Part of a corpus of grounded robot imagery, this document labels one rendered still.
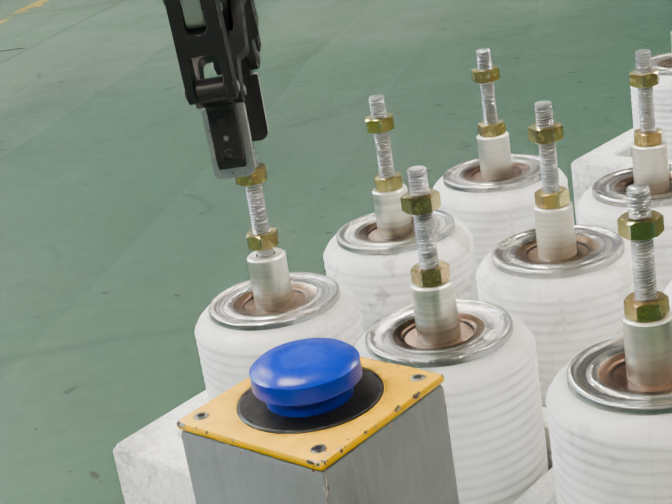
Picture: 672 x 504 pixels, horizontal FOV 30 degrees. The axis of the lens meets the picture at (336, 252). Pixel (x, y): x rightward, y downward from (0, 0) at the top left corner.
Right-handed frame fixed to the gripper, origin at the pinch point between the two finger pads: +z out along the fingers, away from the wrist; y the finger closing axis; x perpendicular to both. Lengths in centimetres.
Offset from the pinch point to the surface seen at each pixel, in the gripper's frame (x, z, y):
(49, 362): -34, 35, -54
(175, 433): -7.1, 17.2, 0.5
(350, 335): 4.3, 11.8, 1.9
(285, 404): 4.1, 3.0, 26.9
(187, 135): -33, 36, -147
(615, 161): 26, 18, -41
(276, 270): 0.7, 7.9, 0.5
